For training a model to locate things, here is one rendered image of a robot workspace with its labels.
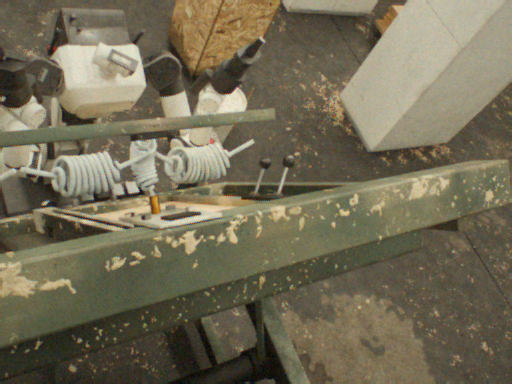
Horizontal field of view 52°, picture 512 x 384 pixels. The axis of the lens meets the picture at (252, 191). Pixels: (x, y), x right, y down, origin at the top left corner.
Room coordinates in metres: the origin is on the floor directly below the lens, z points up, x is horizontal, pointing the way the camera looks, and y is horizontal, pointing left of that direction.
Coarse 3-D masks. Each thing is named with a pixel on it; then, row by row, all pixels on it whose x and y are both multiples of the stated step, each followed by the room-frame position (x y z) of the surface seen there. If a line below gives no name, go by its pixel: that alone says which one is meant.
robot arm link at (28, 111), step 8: (32, 80) 0.83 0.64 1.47; (32, 88) 0.82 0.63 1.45; (32, 96) 0.82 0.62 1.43; (40, 96) 0.85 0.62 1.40; (0, 104) 0.74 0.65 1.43; (8, 104) 0.74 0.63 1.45; (16, 104) 0.75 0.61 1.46; (24, 104) 0.77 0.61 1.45; (32, 104) 0.80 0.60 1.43; (8, 112) 0.77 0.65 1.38; (16, 112) 0.76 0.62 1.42; (24, 112) 0.77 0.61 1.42; (32, 112) 0.78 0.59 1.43; (40, 112) 0.80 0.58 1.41; (24, 120) 0.76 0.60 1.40; (32, 120) 0.77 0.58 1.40; (40, 120) 0.80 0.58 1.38; (32, 128) 0.77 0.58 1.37
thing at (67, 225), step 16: (144, 144) 0.54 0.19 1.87; (144, 160) 0.51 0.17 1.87; (144, 176) 0.51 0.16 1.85; (48, 208) 0.82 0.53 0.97; (176, 208) 0.52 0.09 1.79; (192, 208) 0.50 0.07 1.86; (48, 224) 0.71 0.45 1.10; (64, 224) 0.64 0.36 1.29; (80, 224) 0.58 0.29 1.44; (96, 224) 0.56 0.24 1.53; (112, 224) 0.57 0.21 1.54; (128, 224) 0.55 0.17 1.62; (144, 224) 0.42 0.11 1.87; (160, 224) 0.40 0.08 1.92; (176, 224) 0.41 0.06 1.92; (64, 240) 0.62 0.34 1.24
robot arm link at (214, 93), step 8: (208, 72) 1.25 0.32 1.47; (200, 80) 1.23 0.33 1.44; (208, 80) 1.24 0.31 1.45; (216, 80) 1.23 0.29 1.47; (192, 88) 1.23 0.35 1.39; (200, 88) 1.23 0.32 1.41; (208, 88) 1.23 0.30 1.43; (216, 88) 1.23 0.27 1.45; (224, 88) 1.23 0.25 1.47; (208, 96) 1.20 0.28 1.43; (216, 96) 1.22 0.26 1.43; (224, 96) 1.25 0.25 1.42; (200, 104) 1.19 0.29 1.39; (208, 104) 1.20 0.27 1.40; (216, 104) 1.21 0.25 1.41; (208, 112) 1.20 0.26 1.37
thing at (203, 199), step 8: (176, 200) 1.16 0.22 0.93; (184, 200) 1.13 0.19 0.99; (192, 200) 1.11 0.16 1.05; (200, 200) 1.09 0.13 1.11; (208, 200) 1.07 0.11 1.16; (216, 200) 1.05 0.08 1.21; (224, 200) 1.03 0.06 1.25; (232, 200) 1.01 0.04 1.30; (240, 200) 1.00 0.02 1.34; (248, 200) 0.98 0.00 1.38
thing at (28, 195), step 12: (48, 120) 1.55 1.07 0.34; (12, 180) 1.25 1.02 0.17; (24, 180) 1.28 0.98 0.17; (0, 192) 1.19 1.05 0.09; (12, 192) 1.19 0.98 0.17; (24, 192) 1.23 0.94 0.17; (36, 192) 1.26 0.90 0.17; (48, 192) 1.30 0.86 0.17; (12, 204) 1.14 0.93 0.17; (24, 204) 1.17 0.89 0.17; (36, 204) 1.21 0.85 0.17; (60, 204) 1.28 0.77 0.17; (12, 216) 1.07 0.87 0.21
